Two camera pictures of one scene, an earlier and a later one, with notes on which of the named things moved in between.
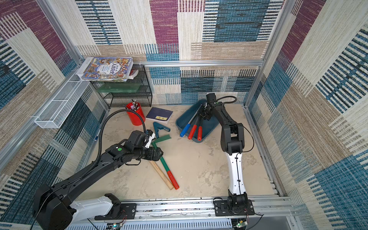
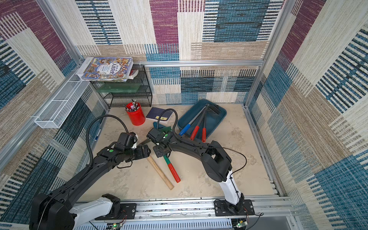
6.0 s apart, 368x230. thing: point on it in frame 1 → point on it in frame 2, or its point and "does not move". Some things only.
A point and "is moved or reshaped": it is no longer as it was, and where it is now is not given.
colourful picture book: [113, 68] does not move
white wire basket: [54, 114] does not move
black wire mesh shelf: [138, 89] does not move
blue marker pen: [97, 135] does not move
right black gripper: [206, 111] → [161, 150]
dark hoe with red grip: [200, 130] is moved or reshaped
